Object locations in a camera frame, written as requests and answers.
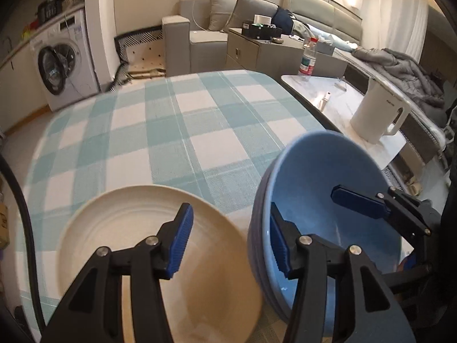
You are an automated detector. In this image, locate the checked teal white tablecloth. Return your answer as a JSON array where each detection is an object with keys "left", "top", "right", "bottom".
[{"left": 14, "top": 69, "right": 404, "bottom": 343}]

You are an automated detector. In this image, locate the black cable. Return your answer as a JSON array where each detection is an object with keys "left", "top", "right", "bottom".
[{"left": 0, "top": 155, "right": 45, "bottom": 333}]

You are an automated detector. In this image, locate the bed with padded headboard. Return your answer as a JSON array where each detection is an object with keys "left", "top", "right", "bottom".
[{"left": 286, "top": 0, "right": 457, "bottom": 172}]

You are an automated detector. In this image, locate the grey drawer cabinet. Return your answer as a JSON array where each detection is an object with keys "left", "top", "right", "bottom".
[{"left": 226, "top": 28, "right": 347, "bottom": 79}]

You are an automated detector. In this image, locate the grey duvet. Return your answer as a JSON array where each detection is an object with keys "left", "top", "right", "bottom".
[{"left": 352, "top": 47, "right": 447, "bottom": 108}]

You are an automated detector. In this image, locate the black organizer tray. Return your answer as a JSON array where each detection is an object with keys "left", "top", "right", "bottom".
[{"left": 241, "top": 21, "right": 282, "bottom": 41}]

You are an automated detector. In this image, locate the clear water bottle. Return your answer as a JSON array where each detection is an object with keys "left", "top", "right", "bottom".
[{"left": 298, "top": 37, "right": 319, "bottom": 81}]

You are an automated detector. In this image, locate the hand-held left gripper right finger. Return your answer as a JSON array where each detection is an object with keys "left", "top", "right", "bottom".
[{"left": 270, "top": 202, "right": 416, "bottom": 343}]

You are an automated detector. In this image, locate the white electric kettle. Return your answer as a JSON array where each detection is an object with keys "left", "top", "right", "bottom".
[{"left": 350, "top": 78, "right": 412, "bottom": 144}]

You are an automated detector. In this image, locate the white marble side table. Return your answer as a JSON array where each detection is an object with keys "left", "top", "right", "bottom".
[{"left": 280, "top": 74, "right": 408, "bottom": 168}]

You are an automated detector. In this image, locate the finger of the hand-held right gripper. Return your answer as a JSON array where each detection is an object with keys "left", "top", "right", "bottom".
[
  {"left": 331, "top": 185, "right": 434, "bottom": 240},
  {"left": 382, "top": 264, "right": 432, "bottom": 288}
]

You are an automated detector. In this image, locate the cream speckled plate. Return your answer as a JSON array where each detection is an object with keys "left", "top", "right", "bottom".
[{"left": 57, "top": 185, "right": 264, "bottom": 343}]

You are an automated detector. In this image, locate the grey pillow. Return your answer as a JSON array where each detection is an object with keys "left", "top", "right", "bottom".
[
  {"left": 225, "top": 0, "right": 279, "bottom": 33},
  {"left": 208, "top": 0, "right": 238, "bottom": 32}
]

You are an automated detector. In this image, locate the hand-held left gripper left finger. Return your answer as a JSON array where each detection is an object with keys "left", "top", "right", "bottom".
[{"left": 41, "top": 203, "right": 194, "bottom": 343}]

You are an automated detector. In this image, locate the white washing machine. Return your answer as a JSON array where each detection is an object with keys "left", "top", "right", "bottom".
[{"left": 30, "top": 9, "right": 101, "bottom": 112}]

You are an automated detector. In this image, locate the grey sofa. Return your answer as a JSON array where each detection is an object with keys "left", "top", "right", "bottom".
[{"left": 162, "top": 0, "right": 286, "bottom": 78}]

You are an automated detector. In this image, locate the black pressure cooker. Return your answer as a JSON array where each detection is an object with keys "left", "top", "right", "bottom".
[{"left": 37, "top": 0, "right": 65, "bottom": 22}]

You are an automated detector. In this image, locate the tissue box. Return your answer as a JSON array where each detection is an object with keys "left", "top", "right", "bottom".
[{"left": 314, "top": 41, "right": 335, "bottom": 56}]

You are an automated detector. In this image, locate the black white patterned rug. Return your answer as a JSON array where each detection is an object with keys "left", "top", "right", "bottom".
[{"left": 109, "top": 27, "right": 168, "bottom": 93}]

